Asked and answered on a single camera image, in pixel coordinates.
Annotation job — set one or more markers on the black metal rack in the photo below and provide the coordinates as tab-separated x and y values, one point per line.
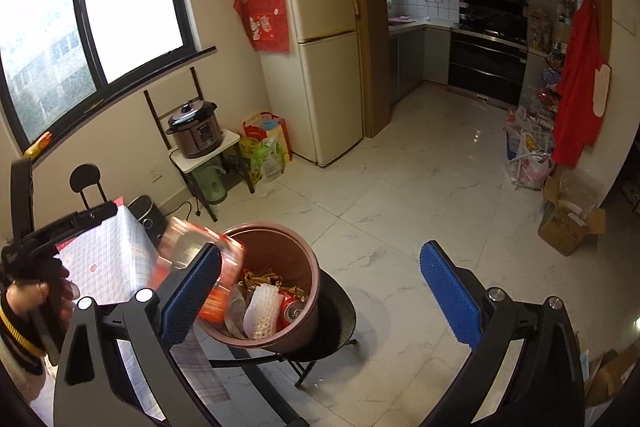
152	117

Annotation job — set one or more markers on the wooden door frame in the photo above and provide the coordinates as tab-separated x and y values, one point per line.
372	57

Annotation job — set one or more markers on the person's left forearm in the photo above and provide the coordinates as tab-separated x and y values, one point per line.
15	349

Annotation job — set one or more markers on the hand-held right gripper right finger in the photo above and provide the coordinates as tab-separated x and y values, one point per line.
450	297

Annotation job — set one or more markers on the black round-back chair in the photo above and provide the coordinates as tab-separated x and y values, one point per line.
84	177

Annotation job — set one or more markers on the pink and white plastic bag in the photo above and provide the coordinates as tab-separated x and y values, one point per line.
537	167

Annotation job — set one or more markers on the flattened cardboard box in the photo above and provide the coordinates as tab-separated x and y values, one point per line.
607	377

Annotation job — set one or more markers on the person's left hand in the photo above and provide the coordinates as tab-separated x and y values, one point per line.
27	298

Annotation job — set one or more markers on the brown electric pressure cooker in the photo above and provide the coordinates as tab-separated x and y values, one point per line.
195	132

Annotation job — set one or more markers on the clear plastic wrapper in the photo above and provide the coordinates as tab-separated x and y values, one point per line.
235	312

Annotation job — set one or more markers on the red drink can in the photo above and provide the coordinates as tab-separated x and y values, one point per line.
290	307

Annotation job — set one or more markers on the small white side table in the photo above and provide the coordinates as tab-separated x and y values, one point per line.
227	142

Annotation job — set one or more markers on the yellow snack packet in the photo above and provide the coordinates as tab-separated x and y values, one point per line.
39	143

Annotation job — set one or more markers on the black rice cooker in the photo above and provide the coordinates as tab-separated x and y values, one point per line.
145	214

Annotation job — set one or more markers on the checked table mat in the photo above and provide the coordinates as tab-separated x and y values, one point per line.
107	257

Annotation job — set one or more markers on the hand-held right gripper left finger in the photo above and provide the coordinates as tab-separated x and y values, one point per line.
192	292

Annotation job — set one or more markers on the grey kitchen base cabinet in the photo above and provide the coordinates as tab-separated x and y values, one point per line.
410	57

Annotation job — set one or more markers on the red printed cloth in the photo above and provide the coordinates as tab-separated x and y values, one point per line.
265	19

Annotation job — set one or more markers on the colourful shopping bag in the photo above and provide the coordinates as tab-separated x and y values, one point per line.
265	147

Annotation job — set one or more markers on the red plastic food tray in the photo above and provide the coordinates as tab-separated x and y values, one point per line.
230	252

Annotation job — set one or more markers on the red hanging apron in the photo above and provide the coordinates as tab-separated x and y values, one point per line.
577	82

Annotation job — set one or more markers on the green thermos jug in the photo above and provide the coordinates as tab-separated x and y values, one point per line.
210	182

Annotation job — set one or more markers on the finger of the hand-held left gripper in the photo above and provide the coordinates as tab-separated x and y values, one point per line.
75	223
22	202

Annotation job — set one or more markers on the cream refrigerator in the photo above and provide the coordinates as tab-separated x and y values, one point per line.
325	67

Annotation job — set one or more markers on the black built-in oven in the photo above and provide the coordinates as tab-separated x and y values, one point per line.
487	57

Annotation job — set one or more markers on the wall socket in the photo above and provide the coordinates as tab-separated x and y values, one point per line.
156	175

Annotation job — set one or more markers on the gold foil wrapper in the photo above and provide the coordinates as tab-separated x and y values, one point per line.
270	279

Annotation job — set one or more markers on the white foam net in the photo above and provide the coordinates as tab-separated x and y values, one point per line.
262	312

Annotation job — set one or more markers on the brown plastic trash bin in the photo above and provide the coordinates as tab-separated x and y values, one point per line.
300	307

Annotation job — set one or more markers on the black folding stool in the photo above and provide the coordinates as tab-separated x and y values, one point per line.
335	317

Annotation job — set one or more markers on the black window sill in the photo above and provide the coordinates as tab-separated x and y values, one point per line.
150	69

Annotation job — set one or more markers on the open cardboard box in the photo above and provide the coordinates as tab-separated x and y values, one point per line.
570	227

